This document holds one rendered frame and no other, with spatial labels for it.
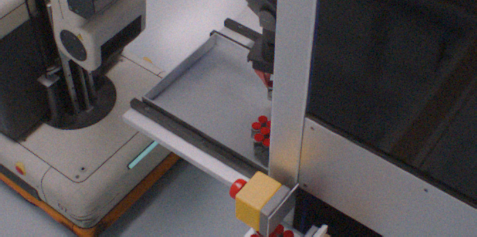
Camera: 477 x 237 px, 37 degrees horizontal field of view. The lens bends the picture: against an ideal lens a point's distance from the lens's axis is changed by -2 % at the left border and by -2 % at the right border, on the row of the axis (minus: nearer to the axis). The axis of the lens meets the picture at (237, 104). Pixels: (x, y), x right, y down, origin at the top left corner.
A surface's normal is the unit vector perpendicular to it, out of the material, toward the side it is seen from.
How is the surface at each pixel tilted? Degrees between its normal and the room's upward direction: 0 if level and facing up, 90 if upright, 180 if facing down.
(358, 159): 90
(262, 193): 0
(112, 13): 8
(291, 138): 90
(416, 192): 90
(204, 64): 0
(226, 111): 0
